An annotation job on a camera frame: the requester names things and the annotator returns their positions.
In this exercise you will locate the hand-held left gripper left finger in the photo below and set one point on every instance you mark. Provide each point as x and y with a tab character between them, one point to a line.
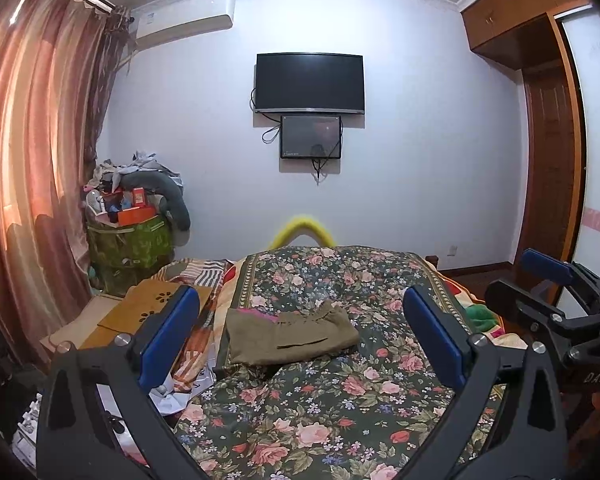
172	325

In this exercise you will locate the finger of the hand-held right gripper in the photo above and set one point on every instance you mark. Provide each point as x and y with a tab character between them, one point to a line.
520	300
545	266

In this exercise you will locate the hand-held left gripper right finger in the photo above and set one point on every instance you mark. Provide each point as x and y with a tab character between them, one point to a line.
432	332

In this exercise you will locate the olive brown pants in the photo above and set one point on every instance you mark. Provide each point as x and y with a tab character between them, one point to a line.
290	335

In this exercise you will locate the wooden board with flower cutouts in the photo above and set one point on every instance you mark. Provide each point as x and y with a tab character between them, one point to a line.
145	305

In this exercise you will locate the striped cloth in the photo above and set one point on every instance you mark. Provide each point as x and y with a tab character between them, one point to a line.
202	272

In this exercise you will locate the wooden bedpost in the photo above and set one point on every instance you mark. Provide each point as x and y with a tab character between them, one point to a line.
431	260

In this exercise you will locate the crumpled white paper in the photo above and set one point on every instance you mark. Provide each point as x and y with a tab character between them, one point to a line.
172	400

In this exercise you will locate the green patterned storage box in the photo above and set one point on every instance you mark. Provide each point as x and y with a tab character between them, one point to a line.
130	255

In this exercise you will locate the flat brown cardboard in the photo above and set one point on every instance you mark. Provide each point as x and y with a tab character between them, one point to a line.
80	325

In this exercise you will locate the brown wooden door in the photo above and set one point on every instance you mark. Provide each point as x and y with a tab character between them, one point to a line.
550	170

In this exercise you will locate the orange cardboard box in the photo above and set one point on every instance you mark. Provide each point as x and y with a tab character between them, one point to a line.
136	216

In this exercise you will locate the dark floral blanket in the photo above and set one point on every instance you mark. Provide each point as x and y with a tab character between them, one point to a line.
330	410

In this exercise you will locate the small red box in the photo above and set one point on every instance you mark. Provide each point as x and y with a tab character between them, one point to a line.
140	196

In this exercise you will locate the yellow foam arch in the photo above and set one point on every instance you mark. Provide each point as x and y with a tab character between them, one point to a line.
302	225

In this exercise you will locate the pile of grey clothes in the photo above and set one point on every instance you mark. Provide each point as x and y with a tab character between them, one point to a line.
140	162

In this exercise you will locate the pink curtain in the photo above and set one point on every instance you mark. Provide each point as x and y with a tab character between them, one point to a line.
25	160

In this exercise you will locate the brown wooden overhead cabinet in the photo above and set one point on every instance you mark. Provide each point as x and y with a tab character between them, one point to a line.
520	15

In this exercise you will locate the white air conditioner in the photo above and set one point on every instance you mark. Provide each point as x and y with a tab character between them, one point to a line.
180	22

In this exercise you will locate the small black wall monitor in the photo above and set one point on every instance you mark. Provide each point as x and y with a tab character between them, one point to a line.
310	136

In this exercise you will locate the large black wall television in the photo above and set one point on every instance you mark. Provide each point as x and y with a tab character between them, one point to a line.
310	82

